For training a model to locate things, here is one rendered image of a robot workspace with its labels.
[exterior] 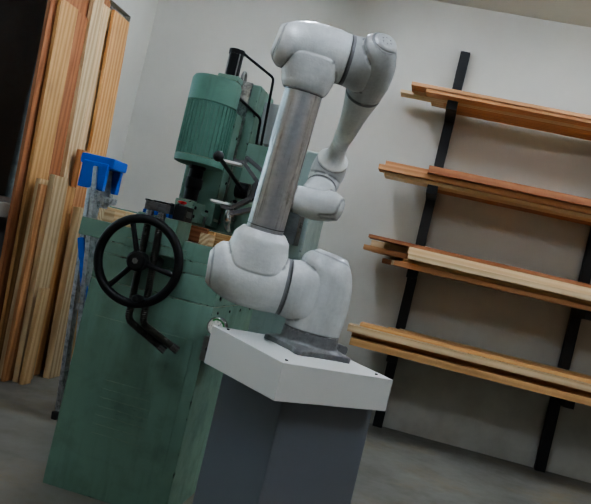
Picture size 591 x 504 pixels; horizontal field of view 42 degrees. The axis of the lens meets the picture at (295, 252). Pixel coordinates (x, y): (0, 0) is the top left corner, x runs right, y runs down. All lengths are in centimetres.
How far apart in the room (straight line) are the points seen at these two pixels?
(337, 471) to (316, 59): 106
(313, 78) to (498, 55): 319
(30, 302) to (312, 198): 198
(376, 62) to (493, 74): 309
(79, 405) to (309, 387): 105
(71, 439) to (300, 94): 141
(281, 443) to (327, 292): 40
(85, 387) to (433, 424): 277
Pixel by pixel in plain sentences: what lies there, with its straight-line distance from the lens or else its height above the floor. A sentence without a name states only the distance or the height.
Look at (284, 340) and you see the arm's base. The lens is 203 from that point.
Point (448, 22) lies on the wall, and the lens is 512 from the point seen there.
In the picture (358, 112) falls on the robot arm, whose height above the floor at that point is 135.
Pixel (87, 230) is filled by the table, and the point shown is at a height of 86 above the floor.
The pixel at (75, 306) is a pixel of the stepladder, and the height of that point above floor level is 49.
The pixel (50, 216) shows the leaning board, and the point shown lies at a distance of 398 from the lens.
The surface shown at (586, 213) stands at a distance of 451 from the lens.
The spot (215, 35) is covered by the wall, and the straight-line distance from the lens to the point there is 530.
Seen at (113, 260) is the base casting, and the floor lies 78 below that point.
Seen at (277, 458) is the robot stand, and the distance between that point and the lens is 194.
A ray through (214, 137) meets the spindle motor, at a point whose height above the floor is 126.
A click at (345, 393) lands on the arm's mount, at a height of 64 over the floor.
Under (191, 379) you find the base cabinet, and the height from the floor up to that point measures 47.
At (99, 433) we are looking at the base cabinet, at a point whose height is 21.
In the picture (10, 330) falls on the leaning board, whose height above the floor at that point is 25.
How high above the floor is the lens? 95
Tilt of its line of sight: level
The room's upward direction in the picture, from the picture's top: 13 degrees clockwise
